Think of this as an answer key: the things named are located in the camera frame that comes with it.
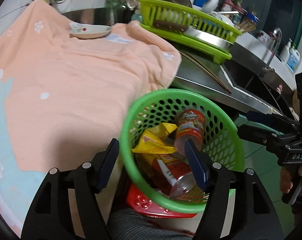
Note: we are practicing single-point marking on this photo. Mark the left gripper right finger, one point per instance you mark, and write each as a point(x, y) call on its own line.
point(200, 170)

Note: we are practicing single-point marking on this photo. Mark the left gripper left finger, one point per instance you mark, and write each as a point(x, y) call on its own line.
point(111, 155)

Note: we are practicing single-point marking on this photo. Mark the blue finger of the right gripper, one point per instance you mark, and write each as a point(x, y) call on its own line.
point(257, 135)
point(271, 120)

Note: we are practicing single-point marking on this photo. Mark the yellow tea bottle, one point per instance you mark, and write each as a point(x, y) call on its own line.
point(170, 175)

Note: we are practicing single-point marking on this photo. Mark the red snack can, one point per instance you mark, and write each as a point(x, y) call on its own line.
point(191, 124)

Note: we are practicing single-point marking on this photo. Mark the yellow snack wrapper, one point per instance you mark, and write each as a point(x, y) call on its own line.
point(156, 140)

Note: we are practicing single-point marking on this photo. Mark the green plastic waste basket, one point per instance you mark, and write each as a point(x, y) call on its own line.
point(221, 145)

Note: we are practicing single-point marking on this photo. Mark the steel sink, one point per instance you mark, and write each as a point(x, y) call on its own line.
point(251, 74)

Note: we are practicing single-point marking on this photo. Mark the brown chopstick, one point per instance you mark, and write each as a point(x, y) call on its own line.
point(206, 70)

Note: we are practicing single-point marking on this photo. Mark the red plastic stool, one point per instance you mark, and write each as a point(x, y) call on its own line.
point(144, 206)

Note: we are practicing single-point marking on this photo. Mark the white dish soap bottle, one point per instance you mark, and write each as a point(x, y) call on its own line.
point(290, 56)

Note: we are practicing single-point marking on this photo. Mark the peach flower towel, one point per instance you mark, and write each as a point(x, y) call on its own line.
point(63, 99)

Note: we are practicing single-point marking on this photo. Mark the green dish rack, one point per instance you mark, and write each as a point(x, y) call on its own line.
point(152, 10)

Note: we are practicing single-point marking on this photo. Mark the white ceramic saucer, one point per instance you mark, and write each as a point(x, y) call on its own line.
point(88, 31)

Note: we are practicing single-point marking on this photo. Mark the dark utensil holder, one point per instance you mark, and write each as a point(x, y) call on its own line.
point(121, 11)

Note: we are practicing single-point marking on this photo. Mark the cleaver with wooden handle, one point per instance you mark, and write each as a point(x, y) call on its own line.
point(195, 34)

